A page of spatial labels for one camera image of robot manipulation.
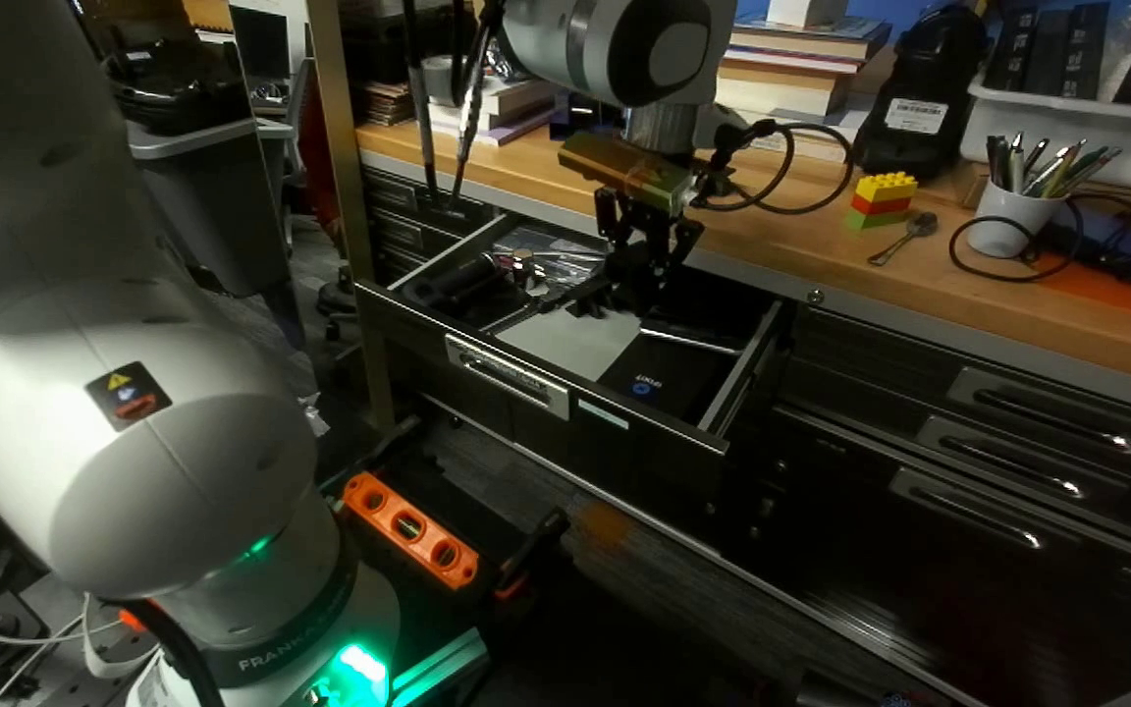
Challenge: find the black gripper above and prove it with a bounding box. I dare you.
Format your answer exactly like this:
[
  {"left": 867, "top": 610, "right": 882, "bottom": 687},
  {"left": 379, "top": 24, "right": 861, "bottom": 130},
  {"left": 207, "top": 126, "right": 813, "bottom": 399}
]
[{"left": 588, "top": 185, "right": 706, "bottom": 321}]

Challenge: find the black tool cabinet drawer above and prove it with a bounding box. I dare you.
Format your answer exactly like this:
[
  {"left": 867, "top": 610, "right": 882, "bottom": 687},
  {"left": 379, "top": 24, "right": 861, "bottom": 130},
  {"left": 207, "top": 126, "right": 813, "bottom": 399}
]
[{"left": 355, "top": 212, "right": 794, "bottom": 520}]

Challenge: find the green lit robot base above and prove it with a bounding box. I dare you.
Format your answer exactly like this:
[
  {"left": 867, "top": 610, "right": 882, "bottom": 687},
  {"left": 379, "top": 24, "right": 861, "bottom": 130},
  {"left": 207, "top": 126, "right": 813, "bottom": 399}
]
[{"left": 120, "top": 574, "right": 499, "bottom": 707}]

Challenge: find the black iFixit tool case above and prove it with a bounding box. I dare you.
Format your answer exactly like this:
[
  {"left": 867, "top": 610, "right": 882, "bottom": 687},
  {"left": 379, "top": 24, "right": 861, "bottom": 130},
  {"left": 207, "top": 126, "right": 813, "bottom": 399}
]
[{"left": 596, "top": 326, "right": 743, "bottom": 430}]

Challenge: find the clear plastic tool bag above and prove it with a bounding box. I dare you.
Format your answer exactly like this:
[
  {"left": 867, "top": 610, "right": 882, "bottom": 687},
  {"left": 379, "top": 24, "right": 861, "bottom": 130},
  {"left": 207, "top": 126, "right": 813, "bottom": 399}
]
[{"left": 491, "top": 238, "right": 608, "bottom": 297}]

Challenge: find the wide pale book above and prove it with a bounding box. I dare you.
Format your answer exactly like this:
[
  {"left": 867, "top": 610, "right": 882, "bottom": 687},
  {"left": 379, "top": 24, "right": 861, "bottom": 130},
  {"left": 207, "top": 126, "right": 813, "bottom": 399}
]
[{"left": 706, "top": 89, "right": 857, "bottom": 132}]

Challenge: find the coloured toy brick stack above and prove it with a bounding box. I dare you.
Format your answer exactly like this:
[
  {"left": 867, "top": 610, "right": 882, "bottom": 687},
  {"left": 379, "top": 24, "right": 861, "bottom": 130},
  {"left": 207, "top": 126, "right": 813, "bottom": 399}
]
[{"left": 849, "top": 169, "right": 923, "bottom": 237}]

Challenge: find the small metal key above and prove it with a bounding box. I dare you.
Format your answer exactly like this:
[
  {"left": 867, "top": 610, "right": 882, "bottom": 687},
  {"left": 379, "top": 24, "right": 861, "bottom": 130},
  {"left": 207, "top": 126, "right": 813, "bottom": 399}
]
[{"left": 865, "top": 210, "right": 948, "bottom": 271}]

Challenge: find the dark cover book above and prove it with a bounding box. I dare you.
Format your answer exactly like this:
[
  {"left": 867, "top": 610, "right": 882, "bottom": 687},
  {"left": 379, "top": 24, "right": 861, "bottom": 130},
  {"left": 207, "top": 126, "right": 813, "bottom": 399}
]
[{"left": 719, "top": 15, "right": 897, "bottom": 67}]

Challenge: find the black device with label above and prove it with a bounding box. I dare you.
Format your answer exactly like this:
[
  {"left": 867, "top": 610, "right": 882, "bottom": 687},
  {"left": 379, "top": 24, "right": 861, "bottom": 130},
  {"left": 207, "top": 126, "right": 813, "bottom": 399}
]
[{"left": 849, "top": 5, "right": 989, "bottom": 181}]

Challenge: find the white cup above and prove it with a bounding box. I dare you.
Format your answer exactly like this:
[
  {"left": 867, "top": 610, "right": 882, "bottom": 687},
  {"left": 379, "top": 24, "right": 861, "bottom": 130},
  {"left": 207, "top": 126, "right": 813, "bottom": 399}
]
[{"left": 965, "top": 177, "right": 1070, "bottom": 263}]

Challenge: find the steel tool cabinet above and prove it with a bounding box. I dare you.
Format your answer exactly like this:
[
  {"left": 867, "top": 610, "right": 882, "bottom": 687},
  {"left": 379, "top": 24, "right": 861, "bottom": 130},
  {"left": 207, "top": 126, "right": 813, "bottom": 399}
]
[{"left": 355, "top": 143, "right": 1131, "bottom": 707}]

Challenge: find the cup of tools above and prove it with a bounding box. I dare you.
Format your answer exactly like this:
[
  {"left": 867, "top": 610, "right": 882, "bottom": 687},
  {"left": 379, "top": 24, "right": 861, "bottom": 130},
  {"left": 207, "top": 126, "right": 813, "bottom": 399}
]
[{"left": 1048, "top": 143, "right": 1129, "bottom": 200}]

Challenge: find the grey side desk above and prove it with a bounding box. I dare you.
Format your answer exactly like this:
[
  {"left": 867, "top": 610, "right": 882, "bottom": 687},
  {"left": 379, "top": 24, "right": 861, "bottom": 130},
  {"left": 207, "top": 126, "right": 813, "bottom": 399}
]
[{"left": 105, "top": 0, "right": 303, "bottom": 308}]

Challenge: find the white plastic bin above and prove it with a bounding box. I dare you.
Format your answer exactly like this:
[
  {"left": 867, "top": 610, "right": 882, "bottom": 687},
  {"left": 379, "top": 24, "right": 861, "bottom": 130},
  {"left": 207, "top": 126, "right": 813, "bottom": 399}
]
[{"left": 963, "top": 76, "right": 1131, "bottom": 195}]

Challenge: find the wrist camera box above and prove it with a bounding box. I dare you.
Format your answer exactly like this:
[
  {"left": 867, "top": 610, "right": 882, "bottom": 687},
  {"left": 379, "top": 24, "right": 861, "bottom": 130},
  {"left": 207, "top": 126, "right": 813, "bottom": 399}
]
[{"left": 554, "top": 130, "right": 702, "bottom": 216}]

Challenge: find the black clamp orange handle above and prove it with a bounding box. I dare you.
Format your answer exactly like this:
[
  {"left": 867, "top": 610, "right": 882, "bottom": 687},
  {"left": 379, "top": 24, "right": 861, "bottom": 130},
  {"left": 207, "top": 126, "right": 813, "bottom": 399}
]
[{"left": 491, "top": 503, "right": 575, "bottom": 610}]

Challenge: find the steel post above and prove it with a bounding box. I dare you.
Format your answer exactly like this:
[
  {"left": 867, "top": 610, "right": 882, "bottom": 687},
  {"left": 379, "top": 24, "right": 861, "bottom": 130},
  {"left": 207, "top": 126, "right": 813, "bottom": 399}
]
[{"left": 306, "top": 0, "right": 402, "bottom": 437}]

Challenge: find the black bench cable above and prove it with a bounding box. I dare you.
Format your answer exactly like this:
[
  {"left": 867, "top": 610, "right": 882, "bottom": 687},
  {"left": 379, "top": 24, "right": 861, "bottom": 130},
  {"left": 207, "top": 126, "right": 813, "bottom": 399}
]
[{"left": 948, "top": 194, "right": 1131, "bottom": 318}]

